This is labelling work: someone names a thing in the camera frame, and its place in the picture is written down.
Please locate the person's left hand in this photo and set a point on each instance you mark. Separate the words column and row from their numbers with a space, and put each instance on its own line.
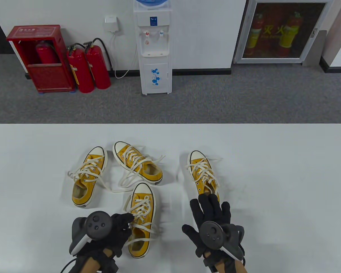
column 119, row 227

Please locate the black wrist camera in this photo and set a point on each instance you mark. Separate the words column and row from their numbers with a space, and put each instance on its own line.
column 111, row 263

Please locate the red extinguisher cabinet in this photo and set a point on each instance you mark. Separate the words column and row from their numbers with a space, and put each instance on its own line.
column 49, row 78

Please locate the person's left forearm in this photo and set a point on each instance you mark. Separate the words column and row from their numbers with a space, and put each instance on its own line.
column 91, row 266

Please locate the black white handheld controller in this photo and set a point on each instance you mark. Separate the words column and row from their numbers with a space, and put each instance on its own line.
column 98, row 226
column 213, row 236

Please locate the white wall box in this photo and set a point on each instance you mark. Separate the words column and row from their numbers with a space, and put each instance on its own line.
column 111, row 24

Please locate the glass door fire cabinet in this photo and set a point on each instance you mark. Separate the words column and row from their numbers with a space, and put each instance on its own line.
column 284, row 31

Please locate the person's right forearm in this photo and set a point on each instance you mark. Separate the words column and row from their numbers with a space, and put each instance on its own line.
column 227, row 268

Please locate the blue water bottle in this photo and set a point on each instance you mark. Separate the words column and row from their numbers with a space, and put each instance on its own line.
column 150, row 2

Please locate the person's right hand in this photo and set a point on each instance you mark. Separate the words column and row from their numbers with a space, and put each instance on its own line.
column 210, row 209

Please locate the white water dispenser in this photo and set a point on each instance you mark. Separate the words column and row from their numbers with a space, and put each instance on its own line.
column 155, row 57

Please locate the yellow canvas shoe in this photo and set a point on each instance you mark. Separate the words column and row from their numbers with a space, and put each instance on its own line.
column 195, row 155
column 120, row 146
column 142, row 189
column 98, row 152

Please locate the red yellow fire extinguisher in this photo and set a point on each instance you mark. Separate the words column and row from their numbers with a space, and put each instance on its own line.
column 289, row 37
column 254, row 37

